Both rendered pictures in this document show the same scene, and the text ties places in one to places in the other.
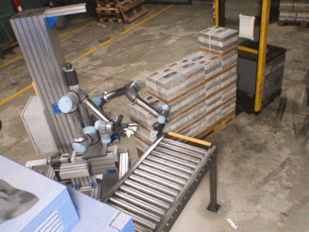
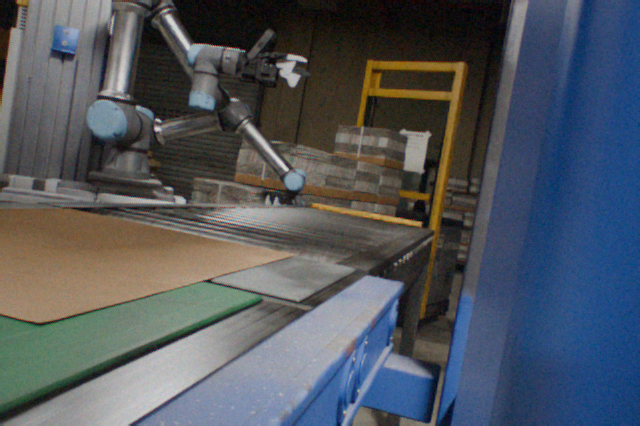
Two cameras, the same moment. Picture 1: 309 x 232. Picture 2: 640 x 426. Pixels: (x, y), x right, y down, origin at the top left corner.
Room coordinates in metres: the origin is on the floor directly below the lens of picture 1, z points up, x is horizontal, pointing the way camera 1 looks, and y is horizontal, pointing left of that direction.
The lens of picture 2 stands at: (0.26, 0.63, 0.91)
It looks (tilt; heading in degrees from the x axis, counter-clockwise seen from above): 3 degrees down; 338
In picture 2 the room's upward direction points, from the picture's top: 9 degrees clockwise
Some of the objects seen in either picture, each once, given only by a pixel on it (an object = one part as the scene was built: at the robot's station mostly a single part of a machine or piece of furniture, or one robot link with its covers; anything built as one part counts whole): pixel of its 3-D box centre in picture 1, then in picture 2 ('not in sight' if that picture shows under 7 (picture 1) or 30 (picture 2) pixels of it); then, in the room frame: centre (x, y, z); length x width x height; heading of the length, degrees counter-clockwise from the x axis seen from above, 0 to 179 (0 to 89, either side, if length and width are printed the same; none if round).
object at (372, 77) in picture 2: (220, 40); (355, 178); (3.99, -1.08, 0.97); 0.09 x 0.09 x 1.75; 35
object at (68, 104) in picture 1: (76, 123); (124, 54); (2.06, 0.64, 1.19); 0.15 x 0.12 x 0.55; 153
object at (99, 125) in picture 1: (102, 125); (208, 59); (1.94, 0.40, 1.21); 0.11 x 0.08 x 0.09; 63
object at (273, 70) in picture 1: (253, 74); (403, 261); (3.93, -1.57, 0.40); 0.69 x 0.55 x 0.80; 35
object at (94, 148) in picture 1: (93, 144); (128, 161); (2.18, 0.58, 0.87); 0.15 x 0.15 x 0.10
